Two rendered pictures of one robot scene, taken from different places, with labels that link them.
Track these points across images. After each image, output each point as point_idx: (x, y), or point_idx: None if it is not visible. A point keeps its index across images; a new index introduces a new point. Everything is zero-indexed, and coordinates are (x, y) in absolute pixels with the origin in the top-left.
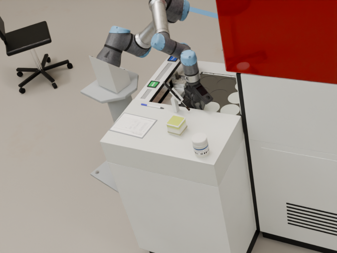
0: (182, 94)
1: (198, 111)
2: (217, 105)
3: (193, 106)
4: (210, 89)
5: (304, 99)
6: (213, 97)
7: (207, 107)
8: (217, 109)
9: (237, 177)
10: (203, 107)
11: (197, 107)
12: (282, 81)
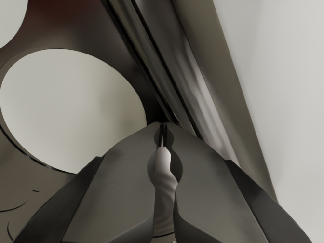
0: None
1: (309, 96)
2: (12, 100)
3: (278, 207)
4: (0, 226)
5: None
6: (8, 181)
7: (87, 138)
8: (33, 59)
9: None
10: (139, 140)
11: (207, 172)
12: None
